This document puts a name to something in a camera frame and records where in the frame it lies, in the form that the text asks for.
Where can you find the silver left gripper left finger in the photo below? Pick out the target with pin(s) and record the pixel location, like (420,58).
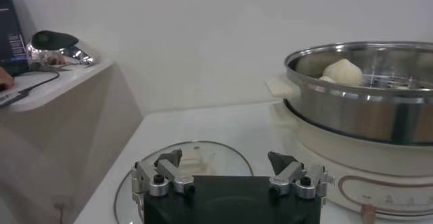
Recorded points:
(174,174)

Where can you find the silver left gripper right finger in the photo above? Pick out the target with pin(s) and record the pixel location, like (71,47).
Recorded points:
(289,174)

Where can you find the round glass lid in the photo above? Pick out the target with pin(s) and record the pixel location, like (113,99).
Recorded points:
(223,157)

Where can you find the white steamed baozi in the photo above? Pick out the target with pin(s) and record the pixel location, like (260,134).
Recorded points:
(345,73)

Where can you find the steel perforated steamer pot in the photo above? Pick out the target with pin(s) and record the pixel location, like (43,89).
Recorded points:
(355,117)

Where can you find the bare human hand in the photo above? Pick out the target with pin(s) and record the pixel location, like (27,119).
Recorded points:
(6,80)

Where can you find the cream electric cooker base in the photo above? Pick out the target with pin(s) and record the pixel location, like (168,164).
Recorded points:
(338,164)

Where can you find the white side table beige panel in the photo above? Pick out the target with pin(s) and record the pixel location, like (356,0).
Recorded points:
(67,110)

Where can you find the grey usb hub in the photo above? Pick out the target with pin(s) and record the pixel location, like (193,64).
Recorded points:
(11,98)

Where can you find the black laptop dark screen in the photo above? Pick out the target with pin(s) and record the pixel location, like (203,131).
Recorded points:
(11,36)

